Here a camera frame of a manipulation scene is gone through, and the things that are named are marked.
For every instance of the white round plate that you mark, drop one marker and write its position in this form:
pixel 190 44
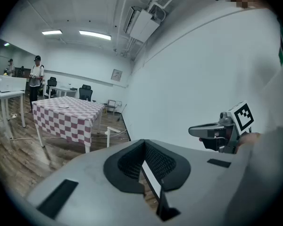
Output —
pixel 63 106

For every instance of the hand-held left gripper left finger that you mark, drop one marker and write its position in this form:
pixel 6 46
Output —
pixel 89 178

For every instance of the small white table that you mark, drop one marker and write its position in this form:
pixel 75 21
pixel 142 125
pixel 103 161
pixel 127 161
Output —
pixel 7 93

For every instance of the wooden chair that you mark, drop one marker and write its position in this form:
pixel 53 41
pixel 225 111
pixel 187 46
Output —
pixel 111 102

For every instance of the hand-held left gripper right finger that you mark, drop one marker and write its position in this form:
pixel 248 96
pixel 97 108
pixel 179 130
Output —
pixel 202 180

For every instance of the person's right hand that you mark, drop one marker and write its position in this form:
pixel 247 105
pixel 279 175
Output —
pixel 248 139

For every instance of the white box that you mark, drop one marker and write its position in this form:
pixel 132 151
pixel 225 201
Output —
pixel 9 83

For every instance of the white desk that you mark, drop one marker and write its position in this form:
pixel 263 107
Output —
pixel 61 88

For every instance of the ceiling light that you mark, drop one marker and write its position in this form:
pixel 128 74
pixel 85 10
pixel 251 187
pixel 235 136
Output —
pixel 52 32
pixel 95 35

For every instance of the green exit sign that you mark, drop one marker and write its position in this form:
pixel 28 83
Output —
pixel 6 44

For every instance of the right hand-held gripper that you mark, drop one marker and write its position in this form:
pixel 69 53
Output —
pixel 243 116

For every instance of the framed wall notice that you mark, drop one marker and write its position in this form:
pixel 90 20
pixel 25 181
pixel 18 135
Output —
pixel 116 75

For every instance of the black office chair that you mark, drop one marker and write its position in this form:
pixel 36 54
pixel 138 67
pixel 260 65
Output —
pixel 86 93
pixel 52 83

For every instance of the pink checkered table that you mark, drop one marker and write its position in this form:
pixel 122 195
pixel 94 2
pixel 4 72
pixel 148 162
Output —
pixel 68 116

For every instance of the white air conditioner unit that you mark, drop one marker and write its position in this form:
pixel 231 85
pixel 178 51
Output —
pixel 143 25

